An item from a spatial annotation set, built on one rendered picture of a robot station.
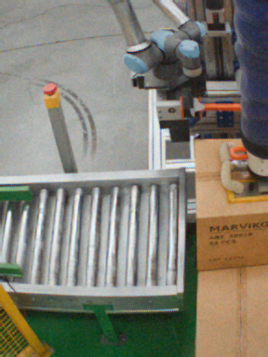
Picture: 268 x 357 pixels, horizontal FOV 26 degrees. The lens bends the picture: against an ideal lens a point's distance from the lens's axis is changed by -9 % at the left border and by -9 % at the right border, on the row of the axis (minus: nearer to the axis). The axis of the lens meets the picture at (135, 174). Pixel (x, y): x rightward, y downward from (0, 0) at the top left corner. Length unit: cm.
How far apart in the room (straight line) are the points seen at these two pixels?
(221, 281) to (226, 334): 29
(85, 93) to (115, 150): 62
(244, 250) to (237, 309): 27
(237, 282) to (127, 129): 170
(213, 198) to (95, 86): 215
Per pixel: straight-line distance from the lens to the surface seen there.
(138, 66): 253
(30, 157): 398
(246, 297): 257
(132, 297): 256
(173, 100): 268
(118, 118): 406
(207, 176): 244
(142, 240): 284
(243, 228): 240
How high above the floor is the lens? 281
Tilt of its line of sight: 49 degrees down
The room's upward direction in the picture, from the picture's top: 10 degrees counter-clockwise
